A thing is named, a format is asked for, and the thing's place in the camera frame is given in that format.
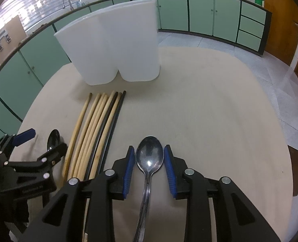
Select plain wooden chopstick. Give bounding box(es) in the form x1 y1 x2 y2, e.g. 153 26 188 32
87 92 122 180
62 93 92 182

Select small dark steel spoon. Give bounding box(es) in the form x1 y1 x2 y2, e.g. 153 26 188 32
47 129 61 151

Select black chopstick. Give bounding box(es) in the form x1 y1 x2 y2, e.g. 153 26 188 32
84 92 118 180
96 90 127 175

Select large steel spoon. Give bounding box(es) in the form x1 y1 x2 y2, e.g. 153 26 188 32
133 136 164 241

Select green kitchen base cabinets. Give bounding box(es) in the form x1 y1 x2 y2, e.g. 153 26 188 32
0 0 272 138

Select cardboard board with latches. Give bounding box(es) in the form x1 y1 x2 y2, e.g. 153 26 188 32
0 15 27 64

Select brown wooden stool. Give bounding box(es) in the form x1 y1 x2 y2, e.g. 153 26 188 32
288 145 298 197

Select white twin utensil holder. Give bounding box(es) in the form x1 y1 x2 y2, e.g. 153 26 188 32
54 0 160 85

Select chrome sink faucet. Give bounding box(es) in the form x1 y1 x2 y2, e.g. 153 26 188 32
62 0 74 11

